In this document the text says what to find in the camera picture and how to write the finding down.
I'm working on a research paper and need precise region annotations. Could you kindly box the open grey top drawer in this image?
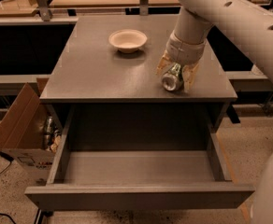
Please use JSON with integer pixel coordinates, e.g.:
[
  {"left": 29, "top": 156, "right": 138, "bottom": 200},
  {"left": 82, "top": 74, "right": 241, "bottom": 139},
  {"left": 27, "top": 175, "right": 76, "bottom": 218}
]
[{"left": 25, "top": 104, "right": 254, "bottom": 211}]

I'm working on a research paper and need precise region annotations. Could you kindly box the green soda can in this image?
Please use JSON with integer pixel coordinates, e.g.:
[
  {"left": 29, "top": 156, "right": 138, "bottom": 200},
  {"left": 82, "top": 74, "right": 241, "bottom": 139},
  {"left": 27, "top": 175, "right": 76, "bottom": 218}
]
[{"left": 161, "top": 63, "right": 183, "bottom": 91}]

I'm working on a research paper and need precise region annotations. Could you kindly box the metal railing frame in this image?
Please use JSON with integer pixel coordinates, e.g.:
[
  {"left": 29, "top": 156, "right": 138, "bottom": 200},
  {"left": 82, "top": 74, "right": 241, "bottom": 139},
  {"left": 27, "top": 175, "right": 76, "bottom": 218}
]
[{"left": 0, "top": 0, "right": 273, "bottom": 26}]

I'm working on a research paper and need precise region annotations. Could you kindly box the can inside cardboard box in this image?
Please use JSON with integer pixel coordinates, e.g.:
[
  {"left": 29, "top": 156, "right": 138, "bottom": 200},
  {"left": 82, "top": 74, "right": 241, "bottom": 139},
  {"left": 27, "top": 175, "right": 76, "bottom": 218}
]
[{"left": 43, "top": 117, "right": 55, "bottom": 148}]

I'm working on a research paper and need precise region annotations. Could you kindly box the white paper bowl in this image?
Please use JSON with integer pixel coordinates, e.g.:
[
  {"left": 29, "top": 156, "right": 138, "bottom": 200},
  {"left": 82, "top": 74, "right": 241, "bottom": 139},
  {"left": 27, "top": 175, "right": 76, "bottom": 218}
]
[{"left": 108, "top": 29, "right": 147, "bottom": 53}]

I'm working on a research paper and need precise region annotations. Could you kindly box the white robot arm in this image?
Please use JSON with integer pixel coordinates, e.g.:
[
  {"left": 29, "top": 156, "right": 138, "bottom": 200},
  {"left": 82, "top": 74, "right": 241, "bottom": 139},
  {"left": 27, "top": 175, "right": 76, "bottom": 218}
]
[{"left": 157, "top": 0, "right": 273, "bottom": 224}]

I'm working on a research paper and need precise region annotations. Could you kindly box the cardboard box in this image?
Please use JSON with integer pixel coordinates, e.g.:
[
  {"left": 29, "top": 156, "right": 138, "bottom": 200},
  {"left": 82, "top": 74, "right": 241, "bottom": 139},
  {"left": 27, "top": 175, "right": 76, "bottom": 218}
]
[{"left": 0, "top": 83, "right": 61, "bottom": 185}]

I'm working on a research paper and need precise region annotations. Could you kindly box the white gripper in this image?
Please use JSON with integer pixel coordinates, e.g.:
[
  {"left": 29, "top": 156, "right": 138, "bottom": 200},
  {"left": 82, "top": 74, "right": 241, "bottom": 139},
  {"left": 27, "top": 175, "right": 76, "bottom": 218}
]
[{"left": 156, "top": 32, "right": 206, "bottom": 91}]

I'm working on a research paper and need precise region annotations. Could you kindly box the grey cabinet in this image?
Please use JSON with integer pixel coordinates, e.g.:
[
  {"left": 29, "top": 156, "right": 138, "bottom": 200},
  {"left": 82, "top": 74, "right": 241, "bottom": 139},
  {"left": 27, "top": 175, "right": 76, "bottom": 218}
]
[{"left": 41, "top": 15, "right": 237, "bottom": 151}]

